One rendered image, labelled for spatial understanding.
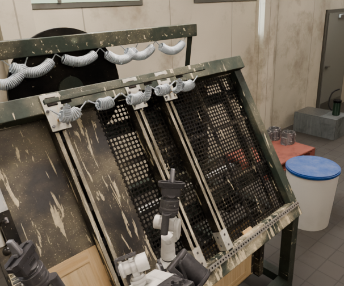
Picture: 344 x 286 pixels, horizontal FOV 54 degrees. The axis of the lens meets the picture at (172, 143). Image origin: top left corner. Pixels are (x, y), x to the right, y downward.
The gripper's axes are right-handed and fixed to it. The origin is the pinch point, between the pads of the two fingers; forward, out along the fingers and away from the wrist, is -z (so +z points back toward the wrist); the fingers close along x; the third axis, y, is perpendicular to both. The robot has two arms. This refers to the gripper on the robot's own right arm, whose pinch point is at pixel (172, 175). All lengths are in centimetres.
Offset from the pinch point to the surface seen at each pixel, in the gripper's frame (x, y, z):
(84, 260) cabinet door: 37, 11, 47
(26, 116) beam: 68, 20, -20
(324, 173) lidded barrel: -187, 160, 27
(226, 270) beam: -46, 37, 66
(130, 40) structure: 20, 108, -74
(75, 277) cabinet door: 40, 6, 53
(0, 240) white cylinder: 73, 0, 33
